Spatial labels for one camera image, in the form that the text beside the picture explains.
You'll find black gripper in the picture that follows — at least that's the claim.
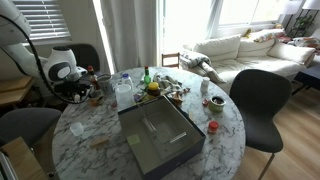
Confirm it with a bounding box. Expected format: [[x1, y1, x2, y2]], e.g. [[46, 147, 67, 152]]
[[53, 81, 92, 103]]

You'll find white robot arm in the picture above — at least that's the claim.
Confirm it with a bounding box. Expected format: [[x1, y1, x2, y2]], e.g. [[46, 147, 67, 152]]
[[0, 0, 93, 104]]

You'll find metal cup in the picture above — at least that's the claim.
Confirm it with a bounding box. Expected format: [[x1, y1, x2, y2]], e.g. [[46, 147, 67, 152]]
[[97, 74, 113, 95]]

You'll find translucent plastic measuring cup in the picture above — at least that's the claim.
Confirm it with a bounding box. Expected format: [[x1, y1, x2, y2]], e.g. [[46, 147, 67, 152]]
[[70, 122, 84, 136]]

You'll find flat wooden block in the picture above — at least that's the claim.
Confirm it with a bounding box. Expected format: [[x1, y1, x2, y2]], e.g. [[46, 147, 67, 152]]
[[90, 138, 109, 148]]

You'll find hot sauce bottle red cap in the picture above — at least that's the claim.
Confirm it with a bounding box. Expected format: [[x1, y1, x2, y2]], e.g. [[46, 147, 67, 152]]
[[87, 65, 101, 90]]

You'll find dark chair far left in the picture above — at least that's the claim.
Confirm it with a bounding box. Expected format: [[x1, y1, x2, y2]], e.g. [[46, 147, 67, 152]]
[[68, 44, 100, 71]]

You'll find dark chair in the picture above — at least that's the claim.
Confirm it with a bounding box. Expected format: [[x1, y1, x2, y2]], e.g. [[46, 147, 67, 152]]
[[68, 44, 100, 71], [229, 69, 292, 180]]

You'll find large translucent plastic container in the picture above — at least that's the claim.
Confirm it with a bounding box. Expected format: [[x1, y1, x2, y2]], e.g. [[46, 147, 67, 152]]
[[115, 84, 135, 111]]

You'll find clear bottle blue cap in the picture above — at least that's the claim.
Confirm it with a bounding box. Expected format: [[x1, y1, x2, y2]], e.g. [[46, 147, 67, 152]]
[[121, 73, 133, 91]]

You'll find grey chair near left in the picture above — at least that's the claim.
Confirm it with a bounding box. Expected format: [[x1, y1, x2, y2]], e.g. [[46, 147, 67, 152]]
[[0, 107, 62, 147]]

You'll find wooden side table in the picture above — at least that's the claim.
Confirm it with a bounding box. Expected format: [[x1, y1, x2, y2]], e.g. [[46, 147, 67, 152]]
[[0, 76, 34, 106]]

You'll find green glass bottle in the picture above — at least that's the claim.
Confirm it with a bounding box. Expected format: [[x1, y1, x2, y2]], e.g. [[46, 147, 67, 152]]
[[144, 66, 151, 85]]

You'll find jar with yellow lid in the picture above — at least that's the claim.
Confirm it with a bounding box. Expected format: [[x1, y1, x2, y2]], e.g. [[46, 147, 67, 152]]
[[147, 82, 160, 97]]

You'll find crumpled cloth on table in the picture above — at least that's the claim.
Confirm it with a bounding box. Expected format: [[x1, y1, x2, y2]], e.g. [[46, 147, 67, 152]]
[[153, 73, 190, 101]]

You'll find dark open cardboard box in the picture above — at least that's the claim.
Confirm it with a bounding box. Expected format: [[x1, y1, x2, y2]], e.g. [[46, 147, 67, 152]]
[[118, 96, 206, 180]]

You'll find small wooden chair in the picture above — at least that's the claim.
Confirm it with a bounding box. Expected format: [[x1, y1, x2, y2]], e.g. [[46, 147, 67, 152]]
[[161, 52, 180, 68]]

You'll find folded blanket on sofa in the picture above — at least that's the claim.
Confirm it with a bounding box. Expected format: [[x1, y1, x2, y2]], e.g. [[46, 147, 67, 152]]
[[179, 50, 224, 83]]

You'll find white pill bottle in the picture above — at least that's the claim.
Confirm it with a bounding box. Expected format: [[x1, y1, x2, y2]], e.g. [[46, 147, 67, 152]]
[[200, 77, 210, 93]]

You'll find green ceramic bowl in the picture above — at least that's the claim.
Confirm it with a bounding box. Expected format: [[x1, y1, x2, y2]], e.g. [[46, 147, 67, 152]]
[[208, 96, 226, 112]]

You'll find small red lid jar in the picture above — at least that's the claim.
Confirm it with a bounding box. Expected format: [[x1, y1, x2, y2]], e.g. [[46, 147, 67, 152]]
[[208, 121, 219, 134]]

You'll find dark chair right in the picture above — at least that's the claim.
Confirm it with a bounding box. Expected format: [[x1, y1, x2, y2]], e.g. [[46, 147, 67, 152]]
[[229, 69, 292, 180]]

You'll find white sofa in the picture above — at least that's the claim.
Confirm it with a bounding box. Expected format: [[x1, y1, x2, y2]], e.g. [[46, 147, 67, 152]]
[[180, 34, 316, 93]]

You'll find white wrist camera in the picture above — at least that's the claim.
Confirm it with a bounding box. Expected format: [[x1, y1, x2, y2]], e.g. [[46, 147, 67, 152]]
[[76, 66, 88, 77]]

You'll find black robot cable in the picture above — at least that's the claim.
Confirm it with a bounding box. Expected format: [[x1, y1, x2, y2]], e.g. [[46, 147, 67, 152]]
[[0, 14, 94, 105]]

